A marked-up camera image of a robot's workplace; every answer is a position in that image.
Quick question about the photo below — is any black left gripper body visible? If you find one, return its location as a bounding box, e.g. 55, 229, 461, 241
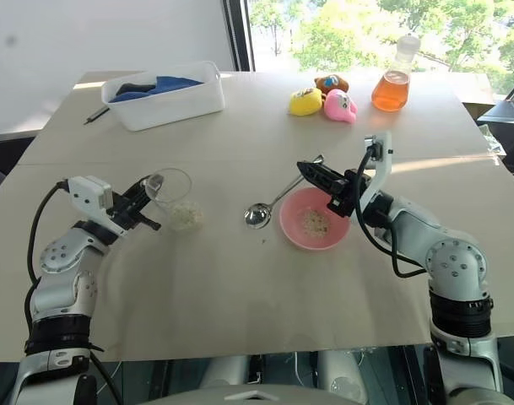
109, 188, 151, 232

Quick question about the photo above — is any blue cloth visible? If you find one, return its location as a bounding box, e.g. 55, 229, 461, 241
108, 75, 205, 104

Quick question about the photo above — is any white plastic basket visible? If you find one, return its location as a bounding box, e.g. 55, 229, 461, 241
100, 60, 226, 132

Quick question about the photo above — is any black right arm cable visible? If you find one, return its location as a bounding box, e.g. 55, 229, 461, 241
350, 146, 429, 280

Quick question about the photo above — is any silver robot torso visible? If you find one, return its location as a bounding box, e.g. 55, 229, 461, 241
138, 353, 370, 405

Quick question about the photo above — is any yellow plush toy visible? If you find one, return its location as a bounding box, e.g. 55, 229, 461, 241
288, 85, 324, 117

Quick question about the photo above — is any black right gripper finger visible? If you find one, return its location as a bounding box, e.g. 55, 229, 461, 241
295, 160, 347, 181
297, 167, 338, 196

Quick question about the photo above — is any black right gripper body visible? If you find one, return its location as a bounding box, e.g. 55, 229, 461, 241
325, 168, 373, 219

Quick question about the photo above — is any glass flask with orange liquid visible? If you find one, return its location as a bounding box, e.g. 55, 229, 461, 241
371, 33, 411, 113

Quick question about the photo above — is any pink bowl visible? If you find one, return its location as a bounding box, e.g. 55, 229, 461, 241
279, 186, 352, 251

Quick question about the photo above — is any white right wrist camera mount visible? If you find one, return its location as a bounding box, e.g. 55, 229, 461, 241
362, 130, 394, 212

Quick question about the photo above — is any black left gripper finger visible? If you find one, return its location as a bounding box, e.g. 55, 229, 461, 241
122, 175, 157, 198
133, 212, 163, 231

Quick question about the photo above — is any oatmeal in pink bowl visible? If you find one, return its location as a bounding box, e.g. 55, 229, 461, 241
302, 208, 331, 235

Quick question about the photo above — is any clear glass mug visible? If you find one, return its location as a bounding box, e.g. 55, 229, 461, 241
143, 167, 206, 233

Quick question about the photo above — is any silver metal spoon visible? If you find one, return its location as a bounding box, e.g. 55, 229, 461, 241
243, 154, 326, 230

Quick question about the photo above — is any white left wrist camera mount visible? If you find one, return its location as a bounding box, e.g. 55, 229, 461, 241
67, 175, 129, 238

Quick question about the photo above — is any clear plastic wrapper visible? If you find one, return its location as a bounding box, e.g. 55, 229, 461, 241
480, 124, 506, 166

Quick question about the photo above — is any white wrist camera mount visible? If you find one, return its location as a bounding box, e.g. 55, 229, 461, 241
67, 175, 129, 238
362, 130, 394, 212

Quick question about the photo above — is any pink plush toy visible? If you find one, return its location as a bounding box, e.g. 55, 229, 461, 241
322, 88, 360, 125

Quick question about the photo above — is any black window frame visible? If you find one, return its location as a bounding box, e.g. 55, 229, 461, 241
221, 0, 257, 73

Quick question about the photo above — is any dark pen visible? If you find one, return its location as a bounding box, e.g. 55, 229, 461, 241
83, 105, 111, 126

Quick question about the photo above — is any brown plush toy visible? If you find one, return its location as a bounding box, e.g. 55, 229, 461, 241
314, 73, 351, 96

